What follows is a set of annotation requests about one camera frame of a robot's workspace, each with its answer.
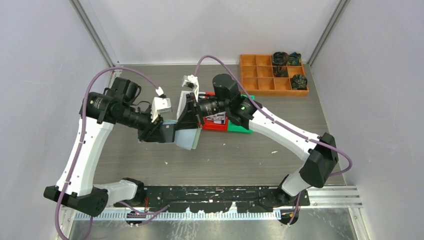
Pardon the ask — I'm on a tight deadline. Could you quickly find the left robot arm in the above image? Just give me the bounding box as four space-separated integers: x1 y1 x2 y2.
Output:
43 77 170 217

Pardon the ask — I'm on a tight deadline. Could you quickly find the wooden compartment tray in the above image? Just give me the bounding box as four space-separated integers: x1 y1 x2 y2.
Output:
239 54 313 97

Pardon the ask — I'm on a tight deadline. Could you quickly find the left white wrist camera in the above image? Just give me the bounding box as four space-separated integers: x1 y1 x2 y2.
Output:
151 87 172 123

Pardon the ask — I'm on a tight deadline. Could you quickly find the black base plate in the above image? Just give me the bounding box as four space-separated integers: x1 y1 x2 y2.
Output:
125 185 310 213

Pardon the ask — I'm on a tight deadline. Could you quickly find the white plastic bin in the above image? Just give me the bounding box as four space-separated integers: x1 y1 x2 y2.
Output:
176 90 190 120

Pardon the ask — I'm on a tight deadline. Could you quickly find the dark rolled cloth top-left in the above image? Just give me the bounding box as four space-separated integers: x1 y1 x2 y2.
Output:
271 51 290 66

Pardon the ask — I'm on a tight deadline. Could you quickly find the red plastic bin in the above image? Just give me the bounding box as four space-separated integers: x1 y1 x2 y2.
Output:
202 116 228 132

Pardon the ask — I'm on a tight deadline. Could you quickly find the green rolled cloth bottom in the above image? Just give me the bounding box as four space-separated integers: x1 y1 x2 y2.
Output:
290 74 308 90

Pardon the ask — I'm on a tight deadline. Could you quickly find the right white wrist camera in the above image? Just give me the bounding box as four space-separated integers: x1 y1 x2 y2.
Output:
181 74 200 100

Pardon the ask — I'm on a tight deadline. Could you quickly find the green rolled cloth top-right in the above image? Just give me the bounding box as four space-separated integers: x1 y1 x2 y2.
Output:
286 52 302 66

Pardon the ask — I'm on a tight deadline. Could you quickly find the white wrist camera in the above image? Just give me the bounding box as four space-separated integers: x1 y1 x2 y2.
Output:
151 87 172 123
181 74 200 100

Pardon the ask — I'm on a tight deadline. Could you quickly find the green plastic bin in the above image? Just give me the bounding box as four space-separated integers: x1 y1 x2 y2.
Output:
227 94 256 134

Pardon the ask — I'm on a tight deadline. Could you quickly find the green card holder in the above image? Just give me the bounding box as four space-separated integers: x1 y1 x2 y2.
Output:
159 119 202 151

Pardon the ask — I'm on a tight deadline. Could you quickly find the silver cards stack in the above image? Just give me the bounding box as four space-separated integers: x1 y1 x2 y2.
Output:
206 112 227 125

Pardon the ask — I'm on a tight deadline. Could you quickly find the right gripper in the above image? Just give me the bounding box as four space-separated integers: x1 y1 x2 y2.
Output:
174 92 229 131

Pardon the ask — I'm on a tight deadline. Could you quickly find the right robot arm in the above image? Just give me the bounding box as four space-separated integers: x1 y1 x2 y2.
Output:
175 73 338 206

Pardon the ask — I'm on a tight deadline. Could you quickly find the dark rolled cloth middle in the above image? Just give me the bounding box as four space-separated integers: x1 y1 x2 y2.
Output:
272 65 289 78

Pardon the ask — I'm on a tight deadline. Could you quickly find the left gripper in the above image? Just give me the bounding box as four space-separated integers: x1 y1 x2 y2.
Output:
117 105 167 143

